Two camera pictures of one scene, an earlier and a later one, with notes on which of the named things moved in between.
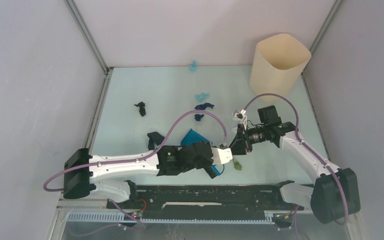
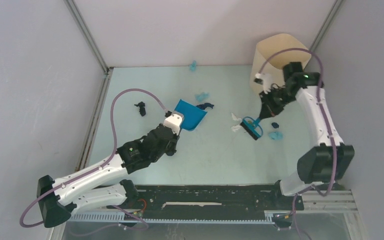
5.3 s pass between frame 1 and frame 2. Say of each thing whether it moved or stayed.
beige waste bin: stayed
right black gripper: moved
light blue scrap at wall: stayed
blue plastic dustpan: moved
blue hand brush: moved
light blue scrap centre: stayed
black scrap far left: stayed
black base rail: stayed
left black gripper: moved
